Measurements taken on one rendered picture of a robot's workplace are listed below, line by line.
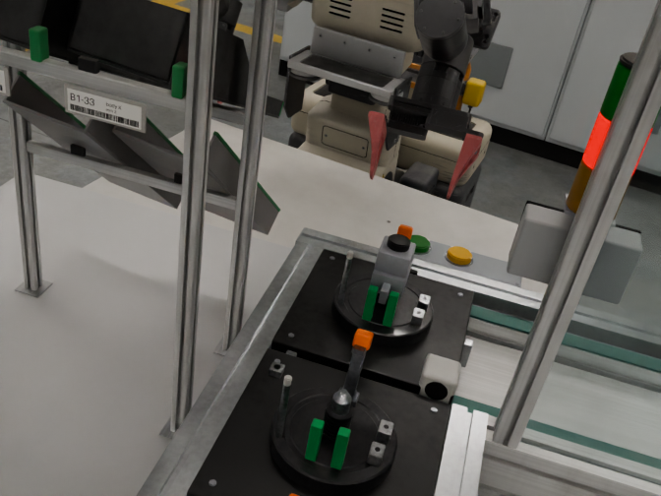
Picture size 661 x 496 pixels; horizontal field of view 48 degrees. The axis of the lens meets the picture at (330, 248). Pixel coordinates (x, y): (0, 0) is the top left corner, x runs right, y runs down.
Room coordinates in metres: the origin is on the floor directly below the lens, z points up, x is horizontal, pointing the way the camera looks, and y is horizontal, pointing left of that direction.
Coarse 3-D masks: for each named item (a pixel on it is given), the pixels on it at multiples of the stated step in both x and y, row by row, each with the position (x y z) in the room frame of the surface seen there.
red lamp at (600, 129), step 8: (600, 112) 0.68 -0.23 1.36; (600, 120) 0.67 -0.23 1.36; (608, 120) 0.67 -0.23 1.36; (600, 128) 0.67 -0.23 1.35; (608, 128) 0.66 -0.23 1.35; (592, 136) 0.68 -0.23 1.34; (600, 136) 0.67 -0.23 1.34; (592, 144) 0.67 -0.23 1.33; (600, 144) 0.66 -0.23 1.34; (584, 152) 0.68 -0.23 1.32; (592, 152) 0.67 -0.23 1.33; (584, 160) 0.67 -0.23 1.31; (592, 160) 0.66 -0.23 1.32; (592, 168) 0.66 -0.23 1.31
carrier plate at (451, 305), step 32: (320, 256) 0.94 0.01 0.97; (320, 288) 0.86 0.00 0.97; (448, 288) 0.92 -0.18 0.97; (288, 320) 0.78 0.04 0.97; (320, 320) 0.79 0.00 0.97; (448, 320) 0.84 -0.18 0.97; (320, 352) 0.72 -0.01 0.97; (384, 352) 0.75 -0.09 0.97; (416, 352) 0.76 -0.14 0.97; (448, 352) 0.77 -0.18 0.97; (416, 384) 0.70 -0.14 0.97
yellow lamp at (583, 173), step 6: (582, 162) 0.68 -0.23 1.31; (582, 168) 0.67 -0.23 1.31; (588, 168) 0.67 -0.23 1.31; (576, 174) 0.68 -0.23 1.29; (582, 174) 0.67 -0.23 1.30; (588, 174) 0.66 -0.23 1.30; (576, 180) 0.68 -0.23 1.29; (582, 180) 0.67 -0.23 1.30; (576, 186) 0.67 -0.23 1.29; (582, 186) 0.66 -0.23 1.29; (570, 192) 0.68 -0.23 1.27; (576, 192) 0.67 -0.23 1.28; (582, 192) 0.66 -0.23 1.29; (570, 198) 0.68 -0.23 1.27; (576, 198) 0.67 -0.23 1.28; (570, 204) 0.67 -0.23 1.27; (576, 204) 0.66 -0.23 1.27; (576, 210) 0.66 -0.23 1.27
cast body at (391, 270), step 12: (384, 240) 0.84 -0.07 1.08; (396, 240) 0.82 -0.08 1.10; (408, 240) 0.83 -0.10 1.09; (384, 252) 0.81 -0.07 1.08; (396, 252) 0.81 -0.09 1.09; (408, 252) 0.82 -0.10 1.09; (384, 264) 0.80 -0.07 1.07; (396, 264) 0.80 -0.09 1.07; (408, 264) 0.80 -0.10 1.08; (372, 276) 0.80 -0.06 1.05; (384, 276) 0.80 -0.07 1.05; (396, 276) 0.80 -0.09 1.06; (384, 288) 0.78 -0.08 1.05; (396, 288) 0.79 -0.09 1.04; (384, 300) 0.78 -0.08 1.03
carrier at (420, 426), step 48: (288, 384) 0.55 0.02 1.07; (336, 384) 0.67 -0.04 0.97; (384, 384) 0.69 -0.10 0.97; (240, 432) 0.57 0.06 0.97; (288, 432) 0.57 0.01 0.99; (336, 432) 0.56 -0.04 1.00; (384, 432) 0.57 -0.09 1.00; (432, 432) 0.62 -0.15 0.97; (240, 480) 0.51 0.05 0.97; (288, 480) 0.52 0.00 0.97; (336, 480) 0.51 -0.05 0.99; (384, 480) 0.54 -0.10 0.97; (432, 480) 0.55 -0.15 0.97
